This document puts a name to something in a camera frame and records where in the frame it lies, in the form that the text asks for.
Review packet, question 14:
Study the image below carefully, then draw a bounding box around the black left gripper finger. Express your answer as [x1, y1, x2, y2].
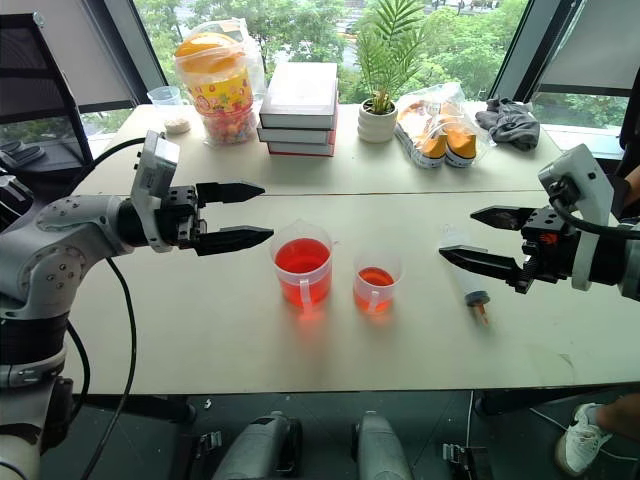
[192, 226, 275, 258]
[196, 181, 266, 208]

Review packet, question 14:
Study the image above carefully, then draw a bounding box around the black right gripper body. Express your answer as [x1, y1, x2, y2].
[517, 205, 581, 294]

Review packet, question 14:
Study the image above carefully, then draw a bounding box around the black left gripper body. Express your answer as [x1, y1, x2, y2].
[154, 184, 209, 250]

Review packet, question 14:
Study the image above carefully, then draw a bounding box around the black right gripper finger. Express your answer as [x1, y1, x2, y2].
[438, 244, 526, 290]
[470, 205, 539, 233]

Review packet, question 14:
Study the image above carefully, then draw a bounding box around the clear plastic syringe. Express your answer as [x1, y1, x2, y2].
[438, 223, 494, 329]

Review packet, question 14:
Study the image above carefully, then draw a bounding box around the large beaker red liquid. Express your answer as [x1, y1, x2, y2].
[269, 218, 335, 321]

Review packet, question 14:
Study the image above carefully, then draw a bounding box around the small beaker red liquid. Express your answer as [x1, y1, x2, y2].
[352, 249, 404, 316]

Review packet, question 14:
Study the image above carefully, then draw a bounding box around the empty clear measuring cup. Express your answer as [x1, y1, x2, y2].
[147, 85, 189, 111]

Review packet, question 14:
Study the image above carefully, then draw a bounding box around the red-edged book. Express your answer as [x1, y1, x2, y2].
[267, 140, 336, 158]

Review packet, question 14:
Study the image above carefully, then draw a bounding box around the orange canvas shoe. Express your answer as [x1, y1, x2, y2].
[404, 102, 448, 169]
[439, 102, 479, 169]

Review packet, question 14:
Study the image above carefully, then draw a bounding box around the dark-spined book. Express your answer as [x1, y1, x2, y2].
[256, 124, 337, 146]

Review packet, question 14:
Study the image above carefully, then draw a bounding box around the candy jar with orange lid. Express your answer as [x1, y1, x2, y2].
[173, 32, 251, 147]

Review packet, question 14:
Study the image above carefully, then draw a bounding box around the crumpled grey cloth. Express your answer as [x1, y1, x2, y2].
[474, 96, 541, 152]

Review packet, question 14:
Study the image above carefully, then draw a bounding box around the bystander arm with black sleeve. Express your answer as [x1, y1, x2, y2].
[612, 164, 640, 222]

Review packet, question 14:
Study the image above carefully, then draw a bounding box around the thick white-covered book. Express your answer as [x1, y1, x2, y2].
[258, 62, 340, 130]

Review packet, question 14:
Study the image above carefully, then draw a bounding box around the clear bag holding shoes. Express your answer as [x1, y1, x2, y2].
[394, 82, 496, 170]

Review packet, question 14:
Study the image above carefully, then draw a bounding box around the potted palm in white pot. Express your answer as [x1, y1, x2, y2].
[352, 0, 426, 145]

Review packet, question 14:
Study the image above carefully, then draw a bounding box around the bystander bare leg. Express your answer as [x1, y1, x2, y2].
[594, 392, 640, 431]

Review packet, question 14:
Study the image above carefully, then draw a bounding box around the black table leg bar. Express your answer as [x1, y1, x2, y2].
[69, 393, 197, 425]

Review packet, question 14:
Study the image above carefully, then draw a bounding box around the bystander white sneaker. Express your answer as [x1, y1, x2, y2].
[554, 402, 615, 477]

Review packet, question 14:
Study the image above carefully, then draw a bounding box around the grey rounded shape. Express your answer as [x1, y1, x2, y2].
[214, 410, 304, 480]
[352, 410, 416, 480]

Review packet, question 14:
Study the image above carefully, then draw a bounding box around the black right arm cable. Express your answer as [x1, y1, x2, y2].
[548, 189, 640, 236]

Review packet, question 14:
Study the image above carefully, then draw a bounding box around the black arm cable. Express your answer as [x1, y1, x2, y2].
[67, 137, 147, 480]
[548, 189, 640, 236]

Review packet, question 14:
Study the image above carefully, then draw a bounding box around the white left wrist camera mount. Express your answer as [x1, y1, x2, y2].
[130, 129, 181, 254]

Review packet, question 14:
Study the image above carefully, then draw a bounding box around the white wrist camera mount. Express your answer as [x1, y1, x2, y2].
[130, 129, 181, 254]
[537, 143, 615, 292]

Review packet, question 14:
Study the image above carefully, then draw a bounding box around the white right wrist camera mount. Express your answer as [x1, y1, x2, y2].
[537, 143, 615, 292]

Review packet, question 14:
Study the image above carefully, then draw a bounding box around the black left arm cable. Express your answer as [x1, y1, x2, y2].
[67, 137, 147, 480]

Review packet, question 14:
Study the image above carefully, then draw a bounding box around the black window frame pillar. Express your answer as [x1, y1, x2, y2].
[84, 0, 169, 107]
[489, 0, 551, 101]

